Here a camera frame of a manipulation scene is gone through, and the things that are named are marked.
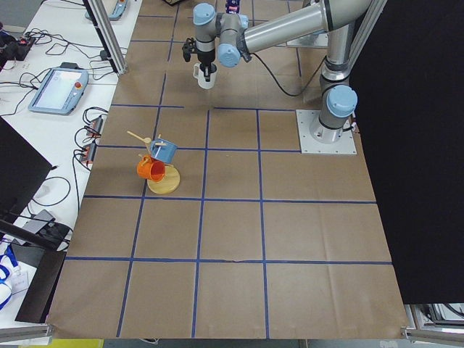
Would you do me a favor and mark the orange mug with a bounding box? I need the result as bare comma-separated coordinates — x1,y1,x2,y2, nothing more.
136,154,166,182

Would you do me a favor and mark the blue mug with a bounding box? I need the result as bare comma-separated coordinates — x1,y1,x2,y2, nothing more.
149,138,178,164

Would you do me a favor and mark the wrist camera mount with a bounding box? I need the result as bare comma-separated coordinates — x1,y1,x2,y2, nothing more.
182,37,198,62

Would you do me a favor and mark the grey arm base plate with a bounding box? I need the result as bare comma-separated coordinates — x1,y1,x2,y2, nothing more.
296,109,357,155

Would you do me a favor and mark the small usb hub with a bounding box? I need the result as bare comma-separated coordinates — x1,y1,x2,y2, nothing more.
86,116,104,138
79,142,97,166

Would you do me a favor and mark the blue white milk carton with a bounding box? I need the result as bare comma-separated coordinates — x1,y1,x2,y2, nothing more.
225,0,241,14

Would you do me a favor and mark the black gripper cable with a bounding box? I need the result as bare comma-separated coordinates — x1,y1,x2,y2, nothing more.
249,52,329,97

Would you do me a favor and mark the white grey mug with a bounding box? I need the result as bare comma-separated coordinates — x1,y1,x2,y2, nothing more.
193,62,218,90

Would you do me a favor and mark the blue teach pendant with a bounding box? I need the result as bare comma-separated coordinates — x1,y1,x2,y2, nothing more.
28,67,89,115
102,0,128,21

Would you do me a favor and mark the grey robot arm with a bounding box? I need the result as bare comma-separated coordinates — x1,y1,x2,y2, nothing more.
183,1,386,144

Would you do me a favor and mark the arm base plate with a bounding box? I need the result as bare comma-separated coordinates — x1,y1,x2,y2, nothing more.
286,32,328,49

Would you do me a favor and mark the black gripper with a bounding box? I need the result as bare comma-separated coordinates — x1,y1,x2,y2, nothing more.
196,49,217,82

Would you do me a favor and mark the wooden mug tree stand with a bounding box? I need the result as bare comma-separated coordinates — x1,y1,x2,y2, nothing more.
127,130,181,194

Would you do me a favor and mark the aluminium frame post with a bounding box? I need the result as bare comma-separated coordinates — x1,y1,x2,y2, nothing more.
83,0,128,75

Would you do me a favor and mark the black monitor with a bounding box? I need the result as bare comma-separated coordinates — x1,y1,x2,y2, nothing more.
0,120,52,223

